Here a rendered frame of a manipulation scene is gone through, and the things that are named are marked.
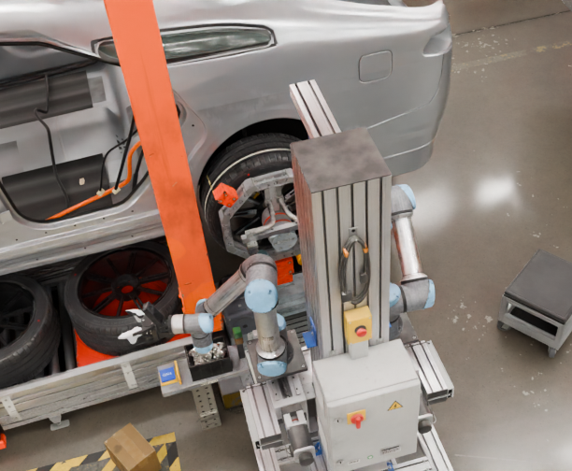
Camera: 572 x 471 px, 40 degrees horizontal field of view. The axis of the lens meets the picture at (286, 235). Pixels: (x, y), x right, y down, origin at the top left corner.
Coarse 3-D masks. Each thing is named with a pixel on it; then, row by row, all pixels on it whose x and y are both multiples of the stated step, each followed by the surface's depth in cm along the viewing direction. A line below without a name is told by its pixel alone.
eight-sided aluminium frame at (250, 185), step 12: (288, 168) 379; (252, 180) 375; (264, 180) 374; (276, 180) 375; (288, 180) 376; (240, 192) 379; (252, 192) 375; (240, 204) 378; (228, 216) 381; (228, 228) 386; (228, 240) 392; (240, 252) 400; (276, 252) 410; (288, 252) 410; (300, 252) 412
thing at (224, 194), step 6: (222, 186) 373; (228, 186) 377; (216, 192) 375; (222, 192) 371; (228, 192) 372; (234, 192) 377; (216, 198) 373; (222, 198) 372; (228, 198) 373; (234, 198) 374; (222, 204) 375; (228, 204) 376
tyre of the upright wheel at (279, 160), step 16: (240, 144) 388; (256, 144) 386; (272, 144) 385; (288, 144) 389; (224, 160) 387; (256, 160) 377; (272, 160) 377; (288, 160) 380; (208, 176) 392; (224, 176) 381; (240, 176) 377; (208, 208) 388; (208, 224) 394
